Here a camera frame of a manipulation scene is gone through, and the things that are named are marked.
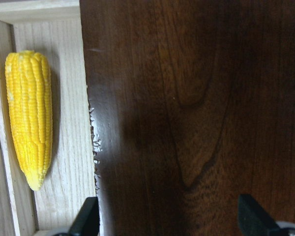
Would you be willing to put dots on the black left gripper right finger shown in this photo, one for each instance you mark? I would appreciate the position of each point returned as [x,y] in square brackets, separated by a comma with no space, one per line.
[253,220]

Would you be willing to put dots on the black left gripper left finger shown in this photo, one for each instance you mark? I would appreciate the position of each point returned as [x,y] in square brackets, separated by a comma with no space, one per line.
[86,223]

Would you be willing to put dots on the yellow corn cob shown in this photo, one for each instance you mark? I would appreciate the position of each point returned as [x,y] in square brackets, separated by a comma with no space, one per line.
[29,96]

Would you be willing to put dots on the wooden drawer with white handle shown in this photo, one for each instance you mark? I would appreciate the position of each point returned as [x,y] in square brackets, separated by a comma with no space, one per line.
[53,28]

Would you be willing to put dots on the dark wooden drawer cabinet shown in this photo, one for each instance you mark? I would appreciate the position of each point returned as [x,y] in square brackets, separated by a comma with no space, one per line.
[192,104]

